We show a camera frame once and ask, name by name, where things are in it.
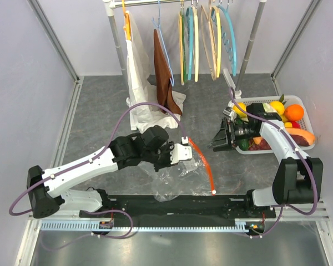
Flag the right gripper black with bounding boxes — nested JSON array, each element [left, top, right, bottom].
[[208, 117, 261, 152]]

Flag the green cucumber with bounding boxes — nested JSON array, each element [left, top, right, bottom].
[[237, 139, 249, 151]]

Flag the clear zip top bag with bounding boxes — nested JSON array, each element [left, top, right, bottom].
[[151, 138, 216, 202]]

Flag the orange fruit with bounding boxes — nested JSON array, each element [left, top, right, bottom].
[[284, 104, 305, 121]]

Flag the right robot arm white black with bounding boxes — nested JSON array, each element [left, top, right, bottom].
[[209, 103, 323, 218]]

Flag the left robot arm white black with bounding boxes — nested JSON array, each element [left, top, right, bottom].
[[27, 126, 182, 218]]

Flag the white plastic food basket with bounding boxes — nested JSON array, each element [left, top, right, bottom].
[[235, 95, 314, 155]]

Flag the yellow bell pepper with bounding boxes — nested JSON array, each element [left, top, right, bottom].
[[233, 103, 247, 118]]

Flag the red grapes bunch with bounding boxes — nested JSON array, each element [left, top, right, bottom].
[[248, 137, 271, 151]]

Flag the cauliflower with green leaves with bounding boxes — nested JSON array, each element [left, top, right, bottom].
[[263, 103, 277, 113]]

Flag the brown cloth on hanger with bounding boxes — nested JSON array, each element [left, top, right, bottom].
[[153, 29, 182, 115]]

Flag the yellow lemon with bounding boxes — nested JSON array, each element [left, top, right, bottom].
[[269, 101, 285, 116]]

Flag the white cloth on hanger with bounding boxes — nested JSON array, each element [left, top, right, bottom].
[[126, 11, 186, 132]]

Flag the red pepper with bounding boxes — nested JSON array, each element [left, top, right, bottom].
[[290, 121, 301, 129]]

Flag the papaya slice orange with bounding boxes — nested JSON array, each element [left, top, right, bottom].
[[286, 127, 316, 147]]

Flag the cream wooden hanger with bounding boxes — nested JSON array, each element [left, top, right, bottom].
[[192, 6, 199, 82]]

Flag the green hanger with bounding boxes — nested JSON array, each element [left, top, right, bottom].
[[181, 14, 187, 83]]

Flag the yellow slotted hanger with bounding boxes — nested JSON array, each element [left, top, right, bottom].
[[209, 4, 221, 80]]

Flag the orange hanger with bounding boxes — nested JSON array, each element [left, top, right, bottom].
[[122, 0, 132, 40]]

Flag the teal plastic hanger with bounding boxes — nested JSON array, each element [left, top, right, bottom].
[[185, 6, 194, 80]]

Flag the yellow wooden hanger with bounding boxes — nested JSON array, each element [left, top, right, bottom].
[[178, 1, 184, 85]]

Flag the grey clothes rack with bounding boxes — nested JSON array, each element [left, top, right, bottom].
[[104, 1, 266, 99]]

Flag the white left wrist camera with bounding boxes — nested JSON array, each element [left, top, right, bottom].
[[170, 137, 193, 165]]

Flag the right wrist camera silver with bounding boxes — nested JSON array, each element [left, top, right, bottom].
[[223, 106, 237, 121]]

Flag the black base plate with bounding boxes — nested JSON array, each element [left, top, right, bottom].
[[79, 193, 277, 222]]

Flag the light blue wire hanger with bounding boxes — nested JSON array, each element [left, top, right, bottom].
[[152, 0, 175, 86]]

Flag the white toothed cable tray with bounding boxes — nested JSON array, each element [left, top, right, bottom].
[[41, 220, 250, 233]]

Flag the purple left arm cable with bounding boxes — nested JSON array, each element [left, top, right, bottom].
[[8, 101, 190, 217]]

